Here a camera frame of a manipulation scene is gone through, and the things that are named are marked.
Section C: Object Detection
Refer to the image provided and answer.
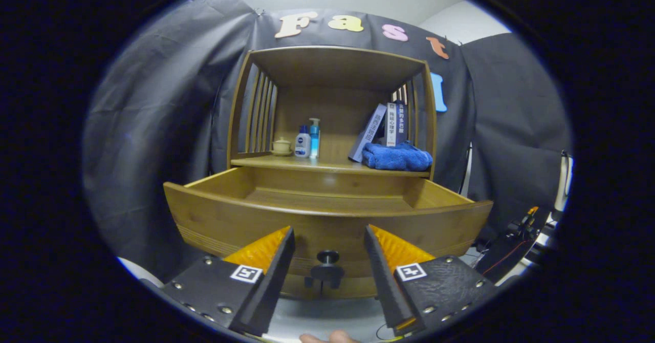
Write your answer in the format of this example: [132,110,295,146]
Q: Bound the blue folded towel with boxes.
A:
[362,141,433,172]

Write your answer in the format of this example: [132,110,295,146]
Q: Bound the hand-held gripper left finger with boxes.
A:
[161,225,296,337]

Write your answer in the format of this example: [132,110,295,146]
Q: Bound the wooden drawer with black knob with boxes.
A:
[163,166,494,300]

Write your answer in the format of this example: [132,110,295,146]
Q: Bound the white rounded frame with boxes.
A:
[504,151,575,285]

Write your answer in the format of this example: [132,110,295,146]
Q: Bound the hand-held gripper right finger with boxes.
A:
[363,224,497,336]

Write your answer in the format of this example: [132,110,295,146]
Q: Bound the white spine book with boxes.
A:
[386,102,399,147]

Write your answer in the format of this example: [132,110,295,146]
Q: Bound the blue pump bottle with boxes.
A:
[309,118,321,159]

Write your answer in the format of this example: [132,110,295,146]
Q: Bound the wooden countertop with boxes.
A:
[230,154,433,178]

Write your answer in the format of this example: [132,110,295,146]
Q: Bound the black device with orange clip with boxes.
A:
[476,206,551,282]

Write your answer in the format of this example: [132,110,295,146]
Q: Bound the white bottle with blue cap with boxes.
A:
[295,125,311,158]

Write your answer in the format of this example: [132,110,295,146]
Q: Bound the wooden cabinet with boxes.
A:
[227,46,438,180]

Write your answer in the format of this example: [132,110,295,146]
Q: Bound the dark blue spine book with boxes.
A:
[397,101,410,145]

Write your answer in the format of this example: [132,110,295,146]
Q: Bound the grey leaning book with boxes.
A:
[348,103,388,163]

